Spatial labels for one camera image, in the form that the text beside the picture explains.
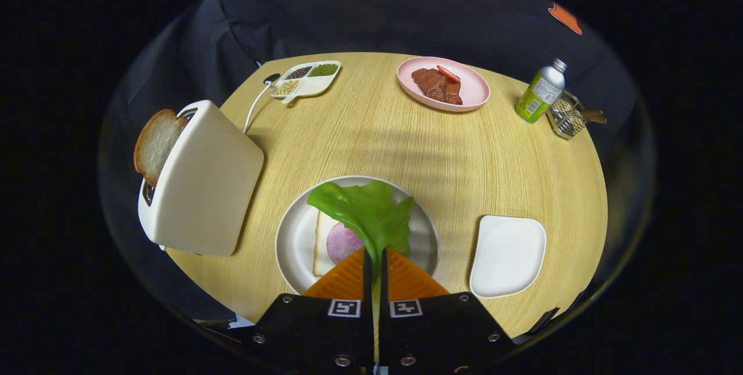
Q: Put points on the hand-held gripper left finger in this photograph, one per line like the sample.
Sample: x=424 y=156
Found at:
x=367 y=288

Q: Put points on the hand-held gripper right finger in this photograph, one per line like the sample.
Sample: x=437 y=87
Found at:
x=383 y=288

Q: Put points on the green lettuce leaf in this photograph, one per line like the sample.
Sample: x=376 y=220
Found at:
x=365 y=212

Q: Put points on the toasted bread slice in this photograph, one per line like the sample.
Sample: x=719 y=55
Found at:
x=157 y=143

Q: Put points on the pink ham slice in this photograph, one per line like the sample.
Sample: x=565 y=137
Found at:
x=342 y=244

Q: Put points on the white bread slice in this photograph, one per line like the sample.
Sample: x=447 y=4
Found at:
x=322 y=247

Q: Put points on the round white plate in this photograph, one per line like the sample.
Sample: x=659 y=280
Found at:
x=296 y=235

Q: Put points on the square white plate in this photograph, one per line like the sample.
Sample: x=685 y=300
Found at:
x=508 y=256

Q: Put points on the cream white toaster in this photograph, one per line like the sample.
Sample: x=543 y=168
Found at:
x=209 y=189

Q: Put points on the white divided tray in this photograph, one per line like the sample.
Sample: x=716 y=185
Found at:
x=316 y=86

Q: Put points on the brown cooked meat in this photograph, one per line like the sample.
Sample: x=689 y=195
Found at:
x=432 y=85

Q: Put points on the pile of yellow beans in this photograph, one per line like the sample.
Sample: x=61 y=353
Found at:
x=286 y=87

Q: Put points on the pink plate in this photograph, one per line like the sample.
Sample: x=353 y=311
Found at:
x=473 y=87

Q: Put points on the pile of green beans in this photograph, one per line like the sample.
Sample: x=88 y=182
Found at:
x=323 y=69

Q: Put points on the red sausage strip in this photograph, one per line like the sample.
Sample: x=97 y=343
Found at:
x=447 y=73

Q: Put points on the pile of dark beans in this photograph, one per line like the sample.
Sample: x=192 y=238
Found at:
x=298 y=72

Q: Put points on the green label drink bottle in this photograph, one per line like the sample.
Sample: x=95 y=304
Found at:
x=540 y=93

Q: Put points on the black backdrop cloth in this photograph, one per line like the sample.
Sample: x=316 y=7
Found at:
x=348 y=21

